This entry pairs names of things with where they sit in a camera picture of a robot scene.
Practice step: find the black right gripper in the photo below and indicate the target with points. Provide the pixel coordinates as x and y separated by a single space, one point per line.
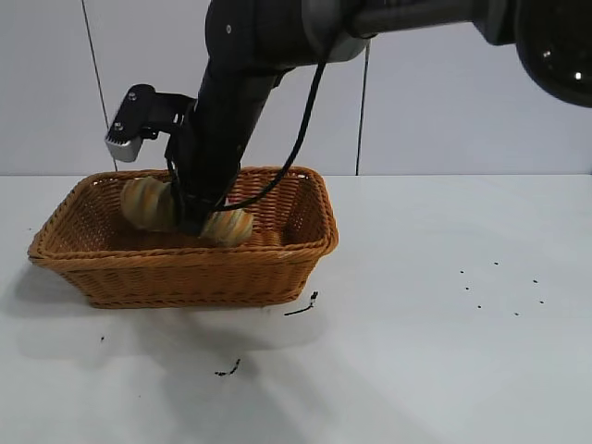
222 129

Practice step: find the long striped bread loaf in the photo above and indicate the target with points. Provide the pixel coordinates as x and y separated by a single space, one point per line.
144 203

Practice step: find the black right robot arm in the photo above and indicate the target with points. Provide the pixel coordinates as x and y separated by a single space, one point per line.
287 28

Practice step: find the brown woven wicker basket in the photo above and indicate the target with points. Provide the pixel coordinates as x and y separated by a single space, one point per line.
185 277

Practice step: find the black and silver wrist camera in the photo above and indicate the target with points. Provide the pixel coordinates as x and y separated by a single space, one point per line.
127 118

